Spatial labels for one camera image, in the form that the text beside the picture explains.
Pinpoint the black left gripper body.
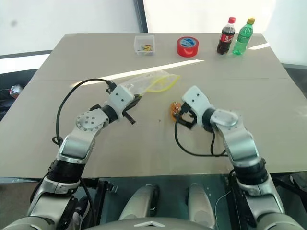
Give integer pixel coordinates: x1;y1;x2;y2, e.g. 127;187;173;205
121;95;140;118

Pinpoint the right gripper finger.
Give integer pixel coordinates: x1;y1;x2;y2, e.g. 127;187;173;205
175;102;188;118
177;118;196;130

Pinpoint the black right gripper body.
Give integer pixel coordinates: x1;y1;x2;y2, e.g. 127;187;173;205
182;103;200;127

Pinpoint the orange snack packet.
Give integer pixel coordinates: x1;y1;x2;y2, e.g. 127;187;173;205
169;101;182;122

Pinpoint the clear yellow-zip plastic bag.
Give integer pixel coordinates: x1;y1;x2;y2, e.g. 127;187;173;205
119;70;181;96

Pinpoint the clear plastic box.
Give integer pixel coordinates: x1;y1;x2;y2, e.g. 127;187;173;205
134;35;155;57

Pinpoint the red tape roll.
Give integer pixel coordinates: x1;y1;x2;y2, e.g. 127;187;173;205
177;36;200;58

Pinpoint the silver robot right leg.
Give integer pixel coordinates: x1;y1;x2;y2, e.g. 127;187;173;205
186;183;216;229

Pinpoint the silver robot leg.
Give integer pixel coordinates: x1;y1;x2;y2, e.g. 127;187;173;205
186;183;216;229
118;184;160;221

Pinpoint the silver robot left leg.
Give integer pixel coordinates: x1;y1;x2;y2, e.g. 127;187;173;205
118;184;160;221

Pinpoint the cola bottle red cap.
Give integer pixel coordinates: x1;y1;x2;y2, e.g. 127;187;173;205
216;17;236;55

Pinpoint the green bottle yellow cap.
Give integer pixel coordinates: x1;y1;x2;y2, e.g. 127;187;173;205
232;17;256;56

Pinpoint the silver robot torso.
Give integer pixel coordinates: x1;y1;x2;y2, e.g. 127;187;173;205
79;217;216;230

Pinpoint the small red white box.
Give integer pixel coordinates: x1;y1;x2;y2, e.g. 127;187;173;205
9;85;24;98

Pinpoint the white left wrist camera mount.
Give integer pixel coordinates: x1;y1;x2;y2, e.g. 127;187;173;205
108;85;135;115

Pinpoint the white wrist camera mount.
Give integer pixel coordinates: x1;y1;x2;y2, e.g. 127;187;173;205
108;85;135;115
181;85;215;120

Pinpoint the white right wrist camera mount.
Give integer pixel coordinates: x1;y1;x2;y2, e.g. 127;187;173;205
181;85;215;120

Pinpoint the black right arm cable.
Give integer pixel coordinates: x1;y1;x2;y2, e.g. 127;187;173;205
174;115;230;158

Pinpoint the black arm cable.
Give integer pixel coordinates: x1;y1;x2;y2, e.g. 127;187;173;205
52;78;118;146
174;115;230;158

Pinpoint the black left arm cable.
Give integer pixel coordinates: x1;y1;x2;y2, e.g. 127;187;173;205
52;78;118;146

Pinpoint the dark wall pillar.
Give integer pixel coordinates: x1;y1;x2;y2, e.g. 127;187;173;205
133;0;149;34

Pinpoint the thin white cable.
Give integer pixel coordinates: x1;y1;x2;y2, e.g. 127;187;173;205
214;190;232;222

